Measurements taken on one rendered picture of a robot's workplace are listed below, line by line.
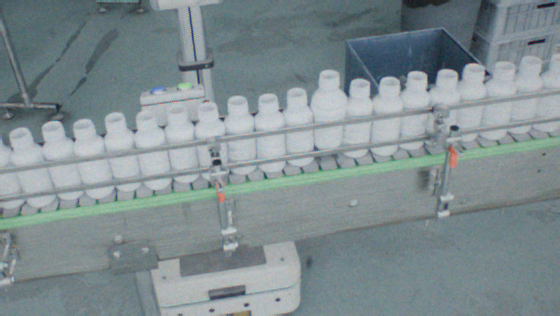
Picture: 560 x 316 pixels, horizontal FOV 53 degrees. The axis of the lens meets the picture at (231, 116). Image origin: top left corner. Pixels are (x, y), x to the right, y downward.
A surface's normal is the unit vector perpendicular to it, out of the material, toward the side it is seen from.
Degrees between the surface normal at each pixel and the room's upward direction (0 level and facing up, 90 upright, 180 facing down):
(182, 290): 31
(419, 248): 0
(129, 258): 90
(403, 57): 90
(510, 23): 90
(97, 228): 90
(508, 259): 0
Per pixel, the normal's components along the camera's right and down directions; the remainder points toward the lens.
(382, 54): 0.13, 0.55
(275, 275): 0.00, -0.43
